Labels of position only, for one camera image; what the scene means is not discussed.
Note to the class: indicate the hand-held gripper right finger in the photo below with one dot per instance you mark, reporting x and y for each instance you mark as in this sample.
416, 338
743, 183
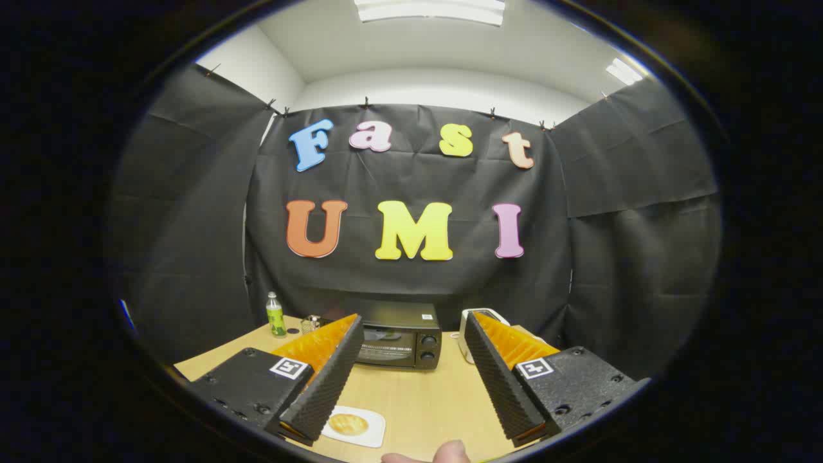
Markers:
501, 386

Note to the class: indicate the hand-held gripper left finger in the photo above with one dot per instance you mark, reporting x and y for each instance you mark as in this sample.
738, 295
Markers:
325, 386

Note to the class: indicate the golden bread roll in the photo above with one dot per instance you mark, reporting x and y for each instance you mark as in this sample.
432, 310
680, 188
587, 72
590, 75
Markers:
348, 424

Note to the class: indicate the black toaster oven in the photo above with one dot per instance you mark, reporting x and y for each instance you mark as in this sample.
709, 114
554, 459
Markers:
398, 315

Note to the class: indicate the white pop-up toaster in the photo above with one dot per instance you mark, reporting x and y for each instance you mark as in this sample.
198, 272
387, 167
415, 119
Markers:
498, 316

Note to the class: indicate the white square plate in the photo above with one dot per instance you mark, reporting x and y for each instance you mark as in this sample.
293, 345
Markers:
377, 421

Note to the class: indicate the green label plastic bottle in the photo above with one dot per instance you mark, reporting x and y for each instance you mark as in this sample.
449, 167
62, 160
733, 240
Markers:
276, 318

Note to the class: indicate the wide ceiling light panel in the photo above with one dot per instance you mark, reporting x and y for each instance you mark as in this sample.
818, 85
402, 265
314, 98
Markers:
431, 9

